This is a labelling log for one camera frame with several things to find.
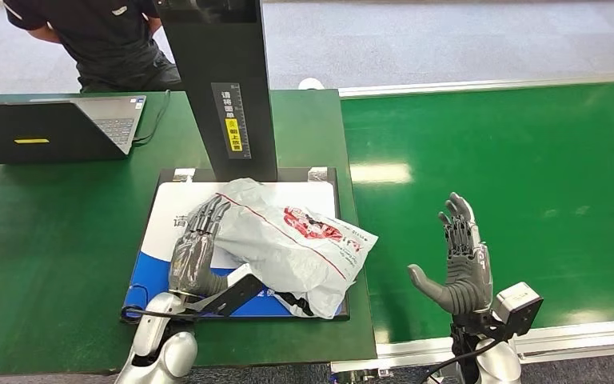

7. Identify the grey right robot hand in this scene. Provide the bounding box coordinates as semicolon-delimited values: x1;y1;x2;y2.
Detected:
407;192;495;318

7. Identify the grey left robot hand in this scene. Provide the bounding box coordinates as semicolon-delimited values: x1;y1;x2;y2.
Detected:
168;196;233;298

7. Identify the white plastic package red print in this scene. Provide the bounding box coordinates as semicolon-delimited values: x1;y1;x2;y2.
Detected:
213;177;380;321

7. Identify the green conveyor belt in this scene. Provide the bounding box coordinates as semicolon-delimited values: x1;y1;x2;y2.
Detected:
330;74;614;384

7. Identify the black inbound scanner machine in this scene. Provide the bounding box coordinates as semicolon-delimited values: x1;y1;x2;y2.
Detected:
121;0;351;322

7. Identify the white blue placement mat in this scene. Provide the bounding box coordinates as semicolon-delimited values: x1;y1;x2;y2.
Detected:
124;181;345;319

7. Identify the black yellow ruler label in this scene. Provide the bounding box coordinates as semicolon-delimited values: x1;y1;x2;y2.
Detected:
210;82;253;161

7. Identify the grey open laptop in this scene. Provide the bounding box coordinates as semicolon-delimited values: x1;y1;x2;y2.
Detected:
0;94;148;166

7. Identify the person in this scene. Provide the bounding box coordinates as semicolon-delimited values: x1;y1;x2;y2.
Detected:
2;0;182;95

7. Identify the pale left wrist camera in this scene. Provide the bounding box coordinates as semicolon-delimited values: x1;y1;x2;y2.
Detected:
195;263;266;318

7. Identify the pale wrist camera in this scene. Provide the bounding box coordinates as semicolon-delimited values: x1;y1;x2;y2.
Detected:
195;263;266;318
492;281;544;341

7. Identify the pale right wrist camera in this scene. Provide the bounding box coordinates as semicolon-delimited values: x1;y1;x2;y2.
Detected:
492;281;544;341

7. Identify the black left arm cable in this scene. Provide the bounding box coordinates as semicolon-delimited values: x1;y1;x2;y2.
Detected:
120;304;209;326

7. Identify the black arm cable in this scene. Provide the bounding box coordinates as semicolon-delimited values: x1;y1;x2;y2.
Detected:
120;304;209;326
420;338;505;384

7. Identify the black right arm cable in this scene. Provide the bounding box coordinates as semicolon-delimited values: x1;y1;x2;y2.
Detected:
420;338;505;384

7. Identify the black laptop cable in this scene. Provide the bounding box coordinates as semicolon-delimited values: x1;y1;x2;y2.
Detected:
131;89;173;148

